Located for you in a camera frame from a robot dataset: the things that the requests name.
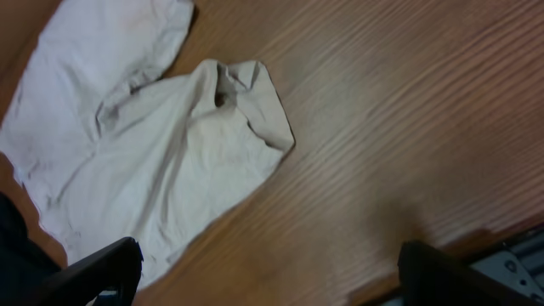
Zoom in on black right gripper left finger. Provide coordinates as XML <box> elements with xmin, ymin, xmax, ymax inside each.
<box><xmin>25</xmin><ymin>237</ymin><xmax>143</xmax><ymax>306</ymax></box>

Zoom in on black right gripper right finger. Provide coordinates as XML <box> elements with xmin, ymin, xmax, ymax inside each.
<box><xmin>398</xmin><ymin>241</ymin><xmax>536</xmax><ymax>306</ymax></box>

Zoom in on beige khaki shorts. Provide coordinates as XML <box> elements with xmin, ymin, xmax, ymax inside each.
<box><xmin>1</xmin><ymin>0</ymin><xmax>294</xmax><ymax>288</ymax></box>

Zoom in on black garment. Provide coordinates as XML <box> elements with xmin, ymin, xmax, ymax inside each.
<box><xmin>1</xmin><ymin>193</ymin><xmax>61</xmax><ymax>305</ymax></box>

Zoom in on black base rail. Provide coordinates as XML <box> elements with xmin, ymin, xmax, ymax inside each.
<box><xmin>382</xmin><ymin>229</ymin><xmax>544</xmax><ymax>306</ymax></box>

